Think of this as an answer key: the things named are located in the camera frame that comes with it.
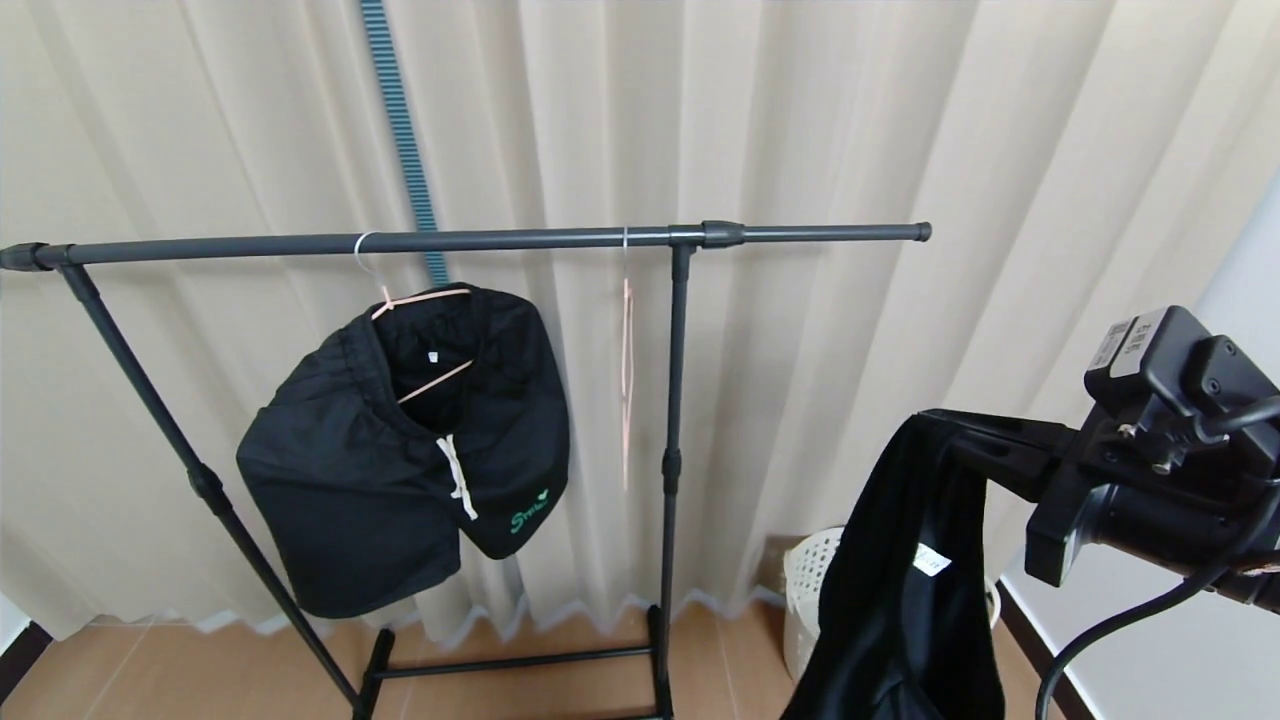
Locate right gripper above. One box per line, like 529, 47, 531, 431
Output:
1025, 428, 1280, 601

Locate black garment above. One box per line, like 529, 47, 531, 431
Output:
780, 412, 1006, 720

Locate pink clothes hanger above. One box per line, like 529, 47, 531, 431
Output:
353, 232, 476, 406
620, 228, 636, 491

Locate black shorts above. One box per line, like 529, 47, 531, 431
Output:
237, 285, 571, 619

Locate white laundry basket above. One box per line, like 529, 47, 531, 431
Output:
782, 527, 1001, 681

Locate black clothes rack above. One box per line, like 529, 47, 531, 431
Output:
0, 222, 933, 720

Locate beige curtain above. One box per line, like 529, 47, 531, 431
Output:
0, 0, 1280, 646

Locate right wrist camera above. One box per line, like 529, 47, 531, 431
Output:
1085, 305, 1280, 481

